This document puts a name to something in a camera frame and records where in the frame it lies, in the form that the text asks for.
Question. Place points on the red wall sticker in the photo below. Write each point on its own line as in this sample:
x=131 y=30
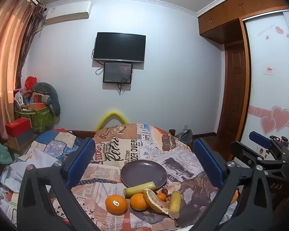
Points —
x=269 y=70

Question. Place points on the plain large orange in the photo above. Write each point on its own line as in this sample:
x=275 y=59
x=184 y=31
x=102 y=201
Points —
x=137 y=202

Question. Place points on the red box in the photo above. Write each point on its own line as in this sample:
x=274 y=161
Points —
x=18 y=126

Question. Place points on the black wall television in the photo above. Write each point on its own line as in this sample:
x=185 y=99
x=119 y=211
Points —
x=119 y=45

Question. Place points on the green storage box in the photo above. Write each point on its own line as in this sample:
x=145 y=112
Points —
x=41 y=121

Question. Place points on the red decoration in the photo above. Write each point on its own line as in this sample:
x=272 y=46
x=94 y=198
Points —
x=30 y=81

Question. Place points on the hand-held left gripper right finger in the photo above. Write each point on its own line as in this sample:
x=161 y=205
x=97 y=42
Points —
x=208 y=163

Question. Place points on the small mandarin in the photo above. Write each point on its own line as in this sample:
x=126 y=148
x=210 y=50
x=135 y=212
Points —
x=161 y=197
x=234 y=196

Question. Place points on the wooden overhead cabinet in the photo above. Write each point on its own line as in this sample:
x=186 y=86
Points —
x=231 y=7

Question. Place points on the peeled pomelo segment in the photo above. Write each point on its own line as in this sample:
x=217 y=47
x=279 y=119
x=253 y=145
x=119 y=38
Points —
x=173 y=187

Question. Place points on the yellow foam tube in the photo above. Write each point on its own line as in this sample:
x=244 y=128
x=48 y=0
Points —
x=112 y=113

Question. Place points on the orange with sticker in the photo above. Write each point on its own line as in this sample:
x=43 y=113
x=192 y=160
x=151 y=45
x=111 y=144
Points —
x=115 y=204

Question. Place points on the brown wooden door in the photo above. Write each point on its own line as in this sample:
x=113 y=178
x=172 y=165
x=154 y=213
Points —
x=234 y=89

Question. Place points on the grey box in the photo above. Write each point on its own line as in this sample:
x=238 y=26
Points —
x=24 y=138

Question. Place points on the white air conditioner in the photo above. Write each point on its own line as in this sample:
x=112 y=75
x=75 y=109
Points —
x=67 y=10

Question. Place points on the pomelo peel piece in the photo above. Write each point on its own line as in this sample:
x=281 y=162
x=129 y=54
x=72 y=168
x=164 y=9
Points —
x=154 y=203

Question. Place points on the dark purple plate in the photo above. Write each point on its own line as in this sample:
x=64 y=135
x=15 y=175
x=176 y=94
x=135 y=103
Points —
x=142 y=172

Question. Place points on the white heart print wardrobe door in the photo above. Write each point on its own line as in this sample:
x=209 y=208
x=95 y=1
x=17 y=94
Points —
x=272 y=96

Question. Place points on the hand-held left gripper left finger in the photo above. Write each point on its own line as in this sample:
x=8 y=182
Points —
x=80 y=163

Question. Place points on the black bag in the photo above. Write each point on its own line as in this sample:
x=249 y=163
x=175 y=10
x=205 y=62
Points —
x=184 y=137

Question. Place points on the orange cardboard box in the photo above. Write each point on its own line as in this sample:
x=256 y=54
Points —
x=37 y=107

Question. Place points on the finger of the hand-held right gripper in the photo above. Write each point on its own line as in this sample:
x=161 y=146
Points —
x=250 y=155
x=261 y=138

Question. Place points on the brown patterned curtain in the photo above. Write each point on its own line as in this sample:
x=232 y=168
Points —
x=30 y=43

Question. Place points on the orange sheer curtain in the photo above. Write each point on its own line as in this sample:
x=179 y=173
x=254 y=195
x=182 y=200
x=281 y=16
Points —
x=4 y=53

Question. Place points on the small black monitor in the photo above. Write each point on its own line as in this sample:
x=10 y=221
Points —
x=117 y=72

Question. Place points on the grey plush toy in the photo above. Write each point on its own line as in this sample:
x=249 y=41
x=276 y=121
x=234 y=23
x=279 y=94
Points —
x=51 y=96

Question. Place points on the yellow sugarcane piece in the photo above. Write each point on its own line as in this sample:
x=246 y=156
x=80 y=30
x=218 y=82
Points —
x=139 y=189
x=175 y=203

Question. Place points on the red grape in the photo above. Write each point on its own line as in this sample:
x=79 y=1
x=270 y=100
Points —
x=164 y=191

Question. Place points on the newspaper print tablecloth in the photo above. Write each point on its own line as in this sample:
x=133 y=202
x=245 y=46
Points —
x=134 y=146

